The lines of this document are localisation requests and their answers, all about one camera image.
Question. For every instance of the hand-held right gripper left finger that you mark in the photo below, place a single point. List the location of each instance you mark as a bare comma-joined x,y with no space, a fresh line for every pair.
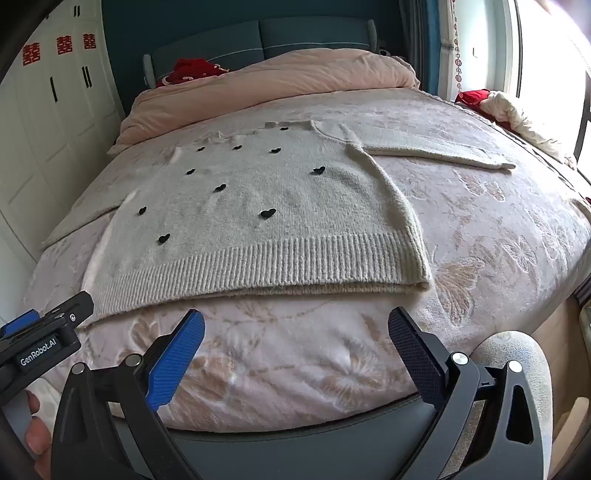
178,360

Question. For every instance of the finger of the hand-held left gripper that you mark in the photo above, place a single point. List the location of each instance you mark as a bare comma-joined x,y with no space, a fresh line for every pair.
21,323
74,311

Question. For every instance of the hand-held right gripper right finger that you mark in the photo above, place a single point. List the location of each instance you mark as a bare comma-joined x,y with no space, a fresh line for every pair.
415,357

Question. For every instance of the cream sweater with black hearts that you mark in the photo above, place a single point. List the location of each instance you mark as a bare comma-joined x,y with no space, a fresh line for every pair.
277,221

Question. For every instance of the person's left hand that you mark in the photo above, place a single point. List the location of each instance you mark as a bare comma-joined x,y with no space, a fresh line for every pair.
37,434

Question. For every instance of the bed with floral bedspread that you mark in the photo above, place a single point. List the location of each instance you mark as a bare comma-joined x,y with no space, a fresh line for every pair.
485,230

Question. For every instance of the dark grey bed footboard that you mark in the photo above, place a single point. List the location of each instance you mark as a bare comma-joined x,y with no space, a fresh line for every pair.
300,450

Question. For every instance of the white wardrobe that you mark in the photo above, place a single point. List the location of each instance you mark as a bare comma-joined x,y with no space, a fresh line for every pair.
60,138

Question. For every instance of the red paper-cut decoration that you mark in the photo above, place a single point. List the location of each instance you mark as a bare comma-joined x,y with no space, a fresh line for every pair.
65,45
89,40
31,54

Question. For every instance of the crumpled cream cloth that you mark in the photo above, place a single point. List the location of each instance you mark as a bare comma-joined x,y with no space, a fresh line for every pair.
521,117

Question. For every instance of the plain red cloth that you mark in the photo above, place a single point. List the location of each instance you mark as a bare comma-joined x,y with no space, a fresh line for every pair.
473,98

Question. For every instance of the red cloth with white print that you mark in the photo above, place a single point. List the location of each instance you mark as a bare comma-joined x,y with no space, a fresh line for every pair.
191,71

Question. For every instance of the pink duvet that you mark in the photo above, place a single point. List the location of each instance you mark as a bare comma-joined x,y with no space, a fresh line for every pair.
286,78

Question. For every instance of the teal curtain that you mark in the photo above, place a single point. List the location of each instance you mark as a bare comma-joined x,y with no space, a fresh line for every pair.
422,41

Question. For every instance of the teal upholstered headboard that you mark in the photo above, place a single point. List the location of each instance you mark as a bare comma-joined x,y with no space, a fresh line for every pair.
314,34

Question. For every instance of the bright window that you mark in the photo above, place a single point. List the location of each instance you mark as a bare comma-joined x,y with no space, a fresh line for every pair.
549,46

